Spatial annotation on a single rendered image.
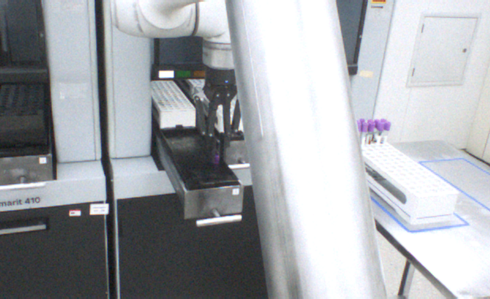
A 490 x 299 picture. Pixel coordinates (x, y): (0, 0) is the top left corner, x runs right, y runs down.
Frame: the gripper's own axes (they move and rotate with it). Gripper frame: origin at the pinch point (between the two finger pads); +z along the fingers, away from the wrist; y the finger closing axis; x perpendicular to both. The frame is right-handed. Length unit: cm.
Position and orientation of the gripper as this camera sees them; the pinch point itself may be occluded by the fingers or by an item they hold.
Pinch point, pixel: (217, 147)
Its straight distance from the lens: 118.0
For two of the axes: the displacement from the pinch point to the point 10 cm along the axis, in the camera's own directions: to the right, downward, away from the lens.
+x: 3.4, 3.9, -8.6
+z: -0.7, 9.2, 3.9
